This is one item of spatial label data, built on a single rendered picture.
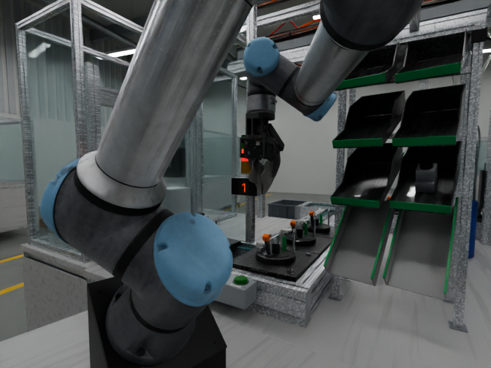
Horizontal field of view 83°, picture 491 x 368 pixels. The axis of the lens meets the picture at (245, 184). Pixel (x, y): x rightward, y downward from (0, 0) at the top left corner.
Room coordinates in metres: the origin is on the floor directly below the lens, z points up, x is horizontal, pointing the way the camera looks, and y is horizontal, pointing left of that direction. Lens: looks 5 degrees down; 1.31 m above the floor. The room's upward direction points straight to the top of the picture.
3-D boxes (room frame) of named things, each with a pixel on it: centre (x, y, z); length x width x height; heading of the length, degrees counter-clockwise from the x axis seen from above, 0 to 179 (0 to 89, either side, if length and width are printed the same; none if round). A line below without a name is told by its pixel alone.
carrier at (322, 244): (1.17, -0.23, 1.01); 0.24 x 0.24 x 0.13; 60
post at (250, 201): (1.18, -0.02, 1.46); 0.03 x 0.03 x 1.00; 60
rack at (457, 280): (0.88, -0.49, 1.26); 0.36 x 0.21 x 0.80; 60
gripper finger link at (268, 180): (0.73, -0.05, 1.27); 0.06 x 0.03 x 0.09; 150
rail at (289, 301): (0.97, 0.20, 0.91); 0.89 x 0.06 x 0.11; 60
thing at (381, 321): (1.34, -0.34, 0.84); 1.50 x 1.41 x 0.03; 60
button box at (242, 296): (0.82, 0.07, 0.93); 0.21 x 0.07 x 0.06; 60
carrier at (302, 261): (0.95, -0.11, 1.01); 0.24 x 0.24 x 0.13; 60
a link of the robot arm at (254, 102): (0.74, -0.04, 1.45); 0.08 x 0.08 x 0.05
